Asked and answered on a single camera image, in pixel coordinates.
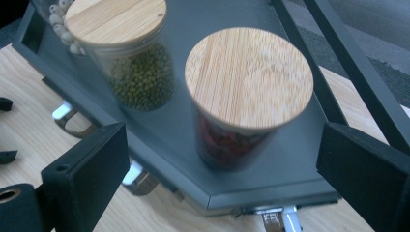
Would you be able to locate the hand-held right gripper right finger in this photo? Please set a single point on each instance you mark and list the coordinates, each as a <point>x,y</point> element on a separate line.
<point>370,180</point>

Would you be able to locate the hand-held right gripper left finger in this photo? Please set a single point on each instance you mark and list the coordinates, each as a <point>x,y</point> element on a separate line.
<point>87,180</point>

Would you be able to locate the glass jar of white beans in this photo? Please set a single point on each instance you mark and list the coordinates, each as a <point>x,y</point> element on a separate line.
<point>59,25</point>

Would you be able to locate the dark grey corner rack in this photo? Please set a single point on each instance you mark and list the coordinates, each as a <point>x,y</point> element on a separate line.
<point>174,135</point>

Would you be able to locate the wooden jar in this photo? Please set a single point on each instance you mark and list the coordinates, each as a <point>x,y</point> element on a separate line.
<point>248,77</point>

